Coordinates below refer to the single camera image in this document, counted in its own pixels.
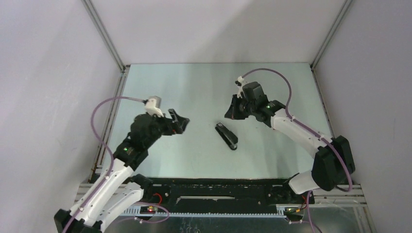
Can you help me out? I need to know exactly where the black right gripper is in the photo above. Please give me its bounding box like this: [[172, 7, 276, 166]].
[[225, 94, 256, 120]]

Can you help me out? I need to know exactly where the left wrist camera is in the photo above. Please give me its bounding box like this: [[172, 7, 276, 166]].
[[144, 96, 165, 117]]

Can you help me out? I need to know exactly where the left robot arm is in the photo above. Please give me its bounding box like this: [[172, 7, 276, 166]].
[[54, 109, 190, 233]]

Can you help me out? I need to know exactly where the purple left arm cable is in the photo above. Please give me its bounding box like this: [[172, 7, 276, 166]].
[[61, 96, 147, 233]]

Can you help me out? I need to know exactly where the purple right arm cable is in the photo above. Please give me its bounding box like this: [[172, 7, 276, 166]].
[[241, 68, 354, 193]]

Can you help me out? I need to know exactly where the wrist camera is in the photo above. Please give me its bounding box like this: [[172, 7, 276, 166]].
[[235, 76, 248, 99], [144, 96, 165, 117]]

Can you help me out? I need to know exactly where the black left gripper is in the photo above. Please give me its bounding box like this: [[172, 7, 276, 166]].
[[145, 108, 189, 148]]

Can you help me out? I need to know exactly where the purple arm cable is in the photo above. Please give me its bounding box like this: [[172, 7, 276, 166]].
[[241, 68, 354, 193], [61, 96, 147, 233]]

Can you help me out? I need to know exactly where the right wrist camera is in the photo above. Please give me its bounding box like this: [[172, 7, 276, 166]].
[[235, 76, 248, 99]]

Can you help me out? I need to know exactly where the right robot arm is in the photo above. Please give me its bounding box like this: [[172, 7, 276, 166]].
[[224, 80, 355, 203]]

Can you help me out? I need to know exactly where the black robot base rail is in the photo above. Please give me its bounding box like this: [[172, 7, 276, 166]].
[[143, 178, 315, 216]]

